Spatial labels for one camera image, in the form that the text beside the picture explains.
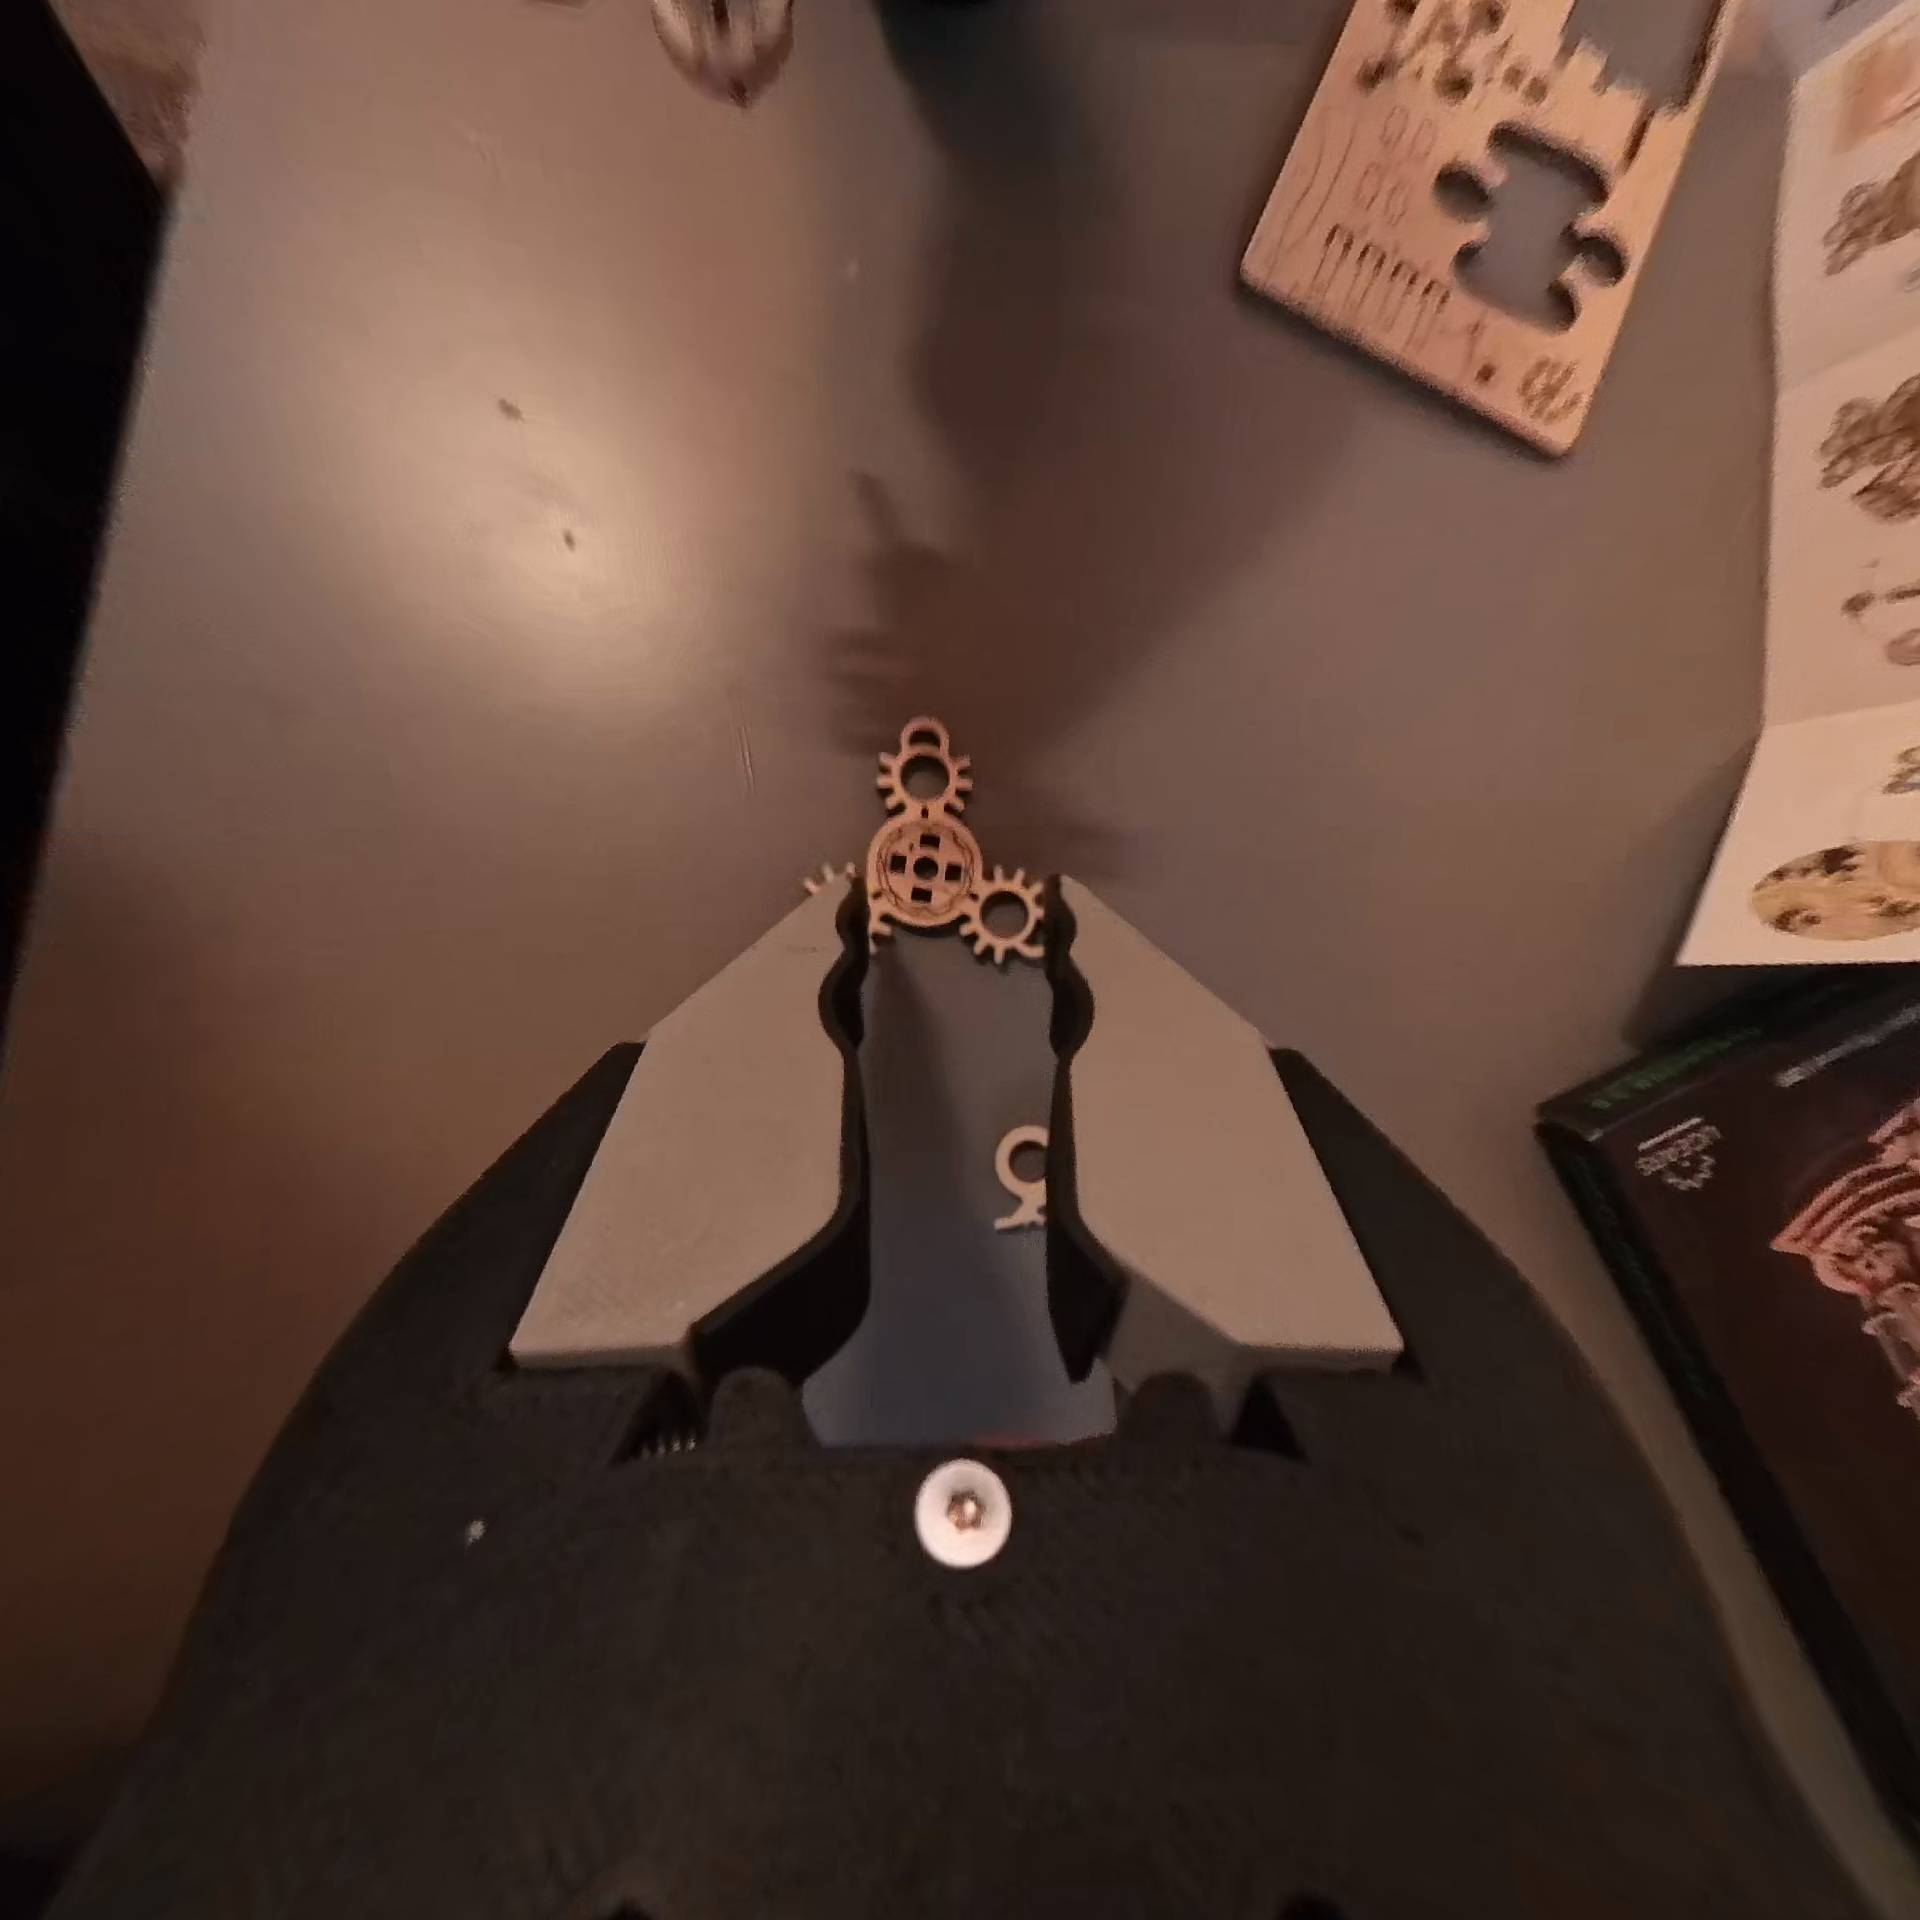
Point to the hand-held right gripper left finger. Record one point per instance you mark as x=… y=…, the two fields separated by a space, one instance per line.
x=675 y=1201

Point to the black model kit box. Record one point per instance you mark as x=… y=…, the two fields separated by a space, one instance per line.
x=1726 y=1276

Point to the laser-cut wooden parts sheet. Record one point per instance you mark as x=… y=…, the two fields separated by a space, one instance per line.
x=1305 y=286

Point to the wooden triple gear piece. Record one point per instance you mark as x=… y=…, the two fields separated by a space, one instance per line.
x=901 y=842

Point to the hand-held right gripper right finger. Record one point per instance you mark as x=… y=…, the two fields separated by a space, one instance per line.
x=1229 y=1201

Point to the folded paper instruction sheet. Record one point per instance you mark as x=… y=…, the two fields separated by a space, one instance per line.
x=1798 y=705

